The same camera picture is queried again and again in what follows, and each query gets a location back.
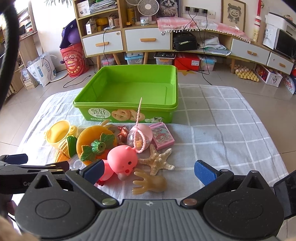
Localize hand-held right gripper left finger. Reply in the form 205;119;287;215
25;159;119;208

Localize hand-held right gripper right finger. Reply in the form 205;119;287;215
180;160;271;208

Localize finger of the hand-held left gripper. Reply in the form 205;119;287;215
30;161;70;175
0;153;28;166

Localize clear plastic shell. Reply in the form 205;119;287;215
70;157;91;170

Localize yellow toy corn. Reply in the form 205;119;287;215
54;136;78;163

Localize pink toy pig bead strap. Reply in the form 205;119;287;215
98;97;150;187

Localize orange toy pumpkin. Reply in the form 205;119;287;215
76;126;119;166

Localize yellow toy bucket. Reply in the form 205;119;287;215
45;120;79;149

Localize red brown toy figure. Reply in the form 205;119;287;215
116;126;130;142

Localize beige starfish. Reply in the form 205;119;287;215
138;144;175;176

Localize tan rubber hand toy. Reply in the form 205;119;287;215
100;119;121;137
132;168;167;194

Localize small pink card box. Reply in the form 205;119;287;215
149;122;175;150

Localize pink clear capsule ball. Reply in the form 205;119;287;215
127;123;153;149

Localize green plastic box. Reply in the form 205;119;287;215
73;65;180;123

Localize checked grey white blanket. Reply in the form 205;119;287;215
10;83;289;204

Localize white round fan base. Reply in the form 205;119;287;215
49;68;70;83

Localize white shopping bag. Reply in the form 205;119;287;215
26;52;57;88

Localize wooden bookshelf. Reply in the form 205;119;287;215
0;6;40;93

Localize red bag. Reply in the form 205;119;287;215
60;43;90;78

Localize yellow egg tray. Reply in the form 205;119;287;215
234;64;261;82

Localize clear storage box pink contents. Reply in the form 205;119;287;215
100;54;116;70

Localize red flat box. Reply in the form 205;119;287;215
173;52;201;71

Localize white red toy box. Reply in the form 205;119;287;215
254;64;283;88

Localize clear storage box blue lid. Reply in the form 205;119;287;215
124;52;145;66

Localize white red round box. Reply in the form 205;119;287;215
280;74;296;96

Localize long curved wooden sideboard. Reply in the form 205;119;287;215
121;22;296;75

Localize pile of light papers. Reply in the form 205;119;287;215
203;35;232;56

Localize black bag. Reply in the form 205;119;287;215
173;32;198;52

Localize purple plush toy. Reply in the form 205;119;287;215
59;19;80;49

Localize tall wooden shelf cabinet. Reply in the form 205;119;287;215
73;0;127;70

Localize white carton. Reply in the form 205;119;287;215
85;20;98;36

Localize pink checked tablecloth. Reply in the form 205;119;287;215
157;17;252;44

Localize black microwave oven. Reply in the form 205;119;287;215
273;28;296;58

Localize red white hanging ornament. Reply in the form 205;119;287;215
253;0;263;42

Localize yellow bottle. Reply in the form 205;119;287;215
126;8;136;25

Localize green potted plant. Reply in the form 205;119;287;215
43;0;75;8

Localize framed cartoon girl picture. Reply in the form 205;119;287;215
221;0;246;32

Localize stack of papers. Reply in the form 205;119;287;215
88;0;119;15

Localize white printer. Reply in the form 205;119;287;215
265;12;296;32

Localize framed cat picture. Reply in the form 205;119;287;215
158;0;182;18

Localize small white desk fan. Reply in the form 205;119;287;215
137;0;160;26

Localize black cable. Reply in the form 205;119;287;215
0;0;19;114

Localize white drawer wooden handle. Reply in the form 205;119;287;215
82;35;124;57
266;52;295;75
124;29;171;52
231;38;270;65

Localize wall power sockets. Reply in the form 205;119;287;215
182;6;216;19

